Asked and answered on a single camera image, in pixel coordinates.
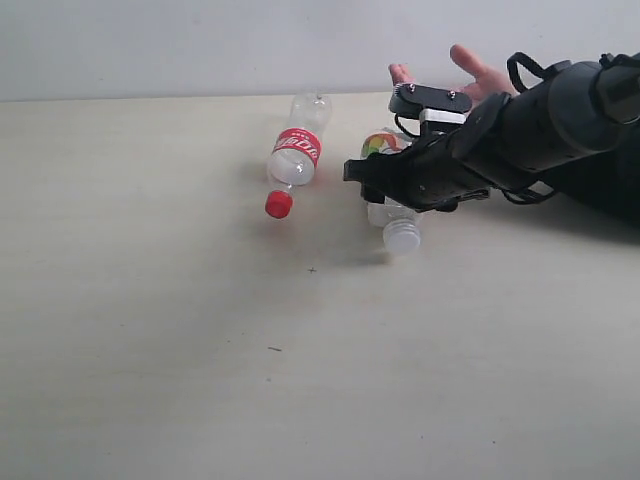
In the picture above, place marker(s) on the person's open hand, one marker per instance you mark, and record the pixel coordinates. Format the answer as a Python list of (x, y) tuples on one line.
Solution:
[(486, 79)]

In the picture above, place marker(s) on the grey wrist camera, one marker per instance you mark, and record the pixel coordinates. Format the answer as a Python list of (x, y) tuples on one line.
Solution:
[(427, 104)]

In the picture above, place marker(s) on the clear bottle white fruit label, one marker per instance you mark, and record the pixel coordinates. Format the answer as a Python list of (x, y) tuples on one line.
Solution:
[(400, 225)]

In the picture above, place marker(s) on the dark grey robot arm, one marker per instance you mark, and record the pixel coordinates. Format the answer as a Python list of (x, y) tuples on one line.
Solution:
[(561, 114)]

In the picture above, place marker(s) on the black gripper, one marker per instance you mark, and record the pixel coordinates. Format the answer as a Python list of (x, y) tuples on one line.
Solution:
[(445, 165)]

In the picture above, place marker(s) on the clear bottle red label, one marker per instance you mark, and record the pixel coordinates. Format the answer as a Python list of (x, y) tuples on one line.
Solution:
[(296, 152)]

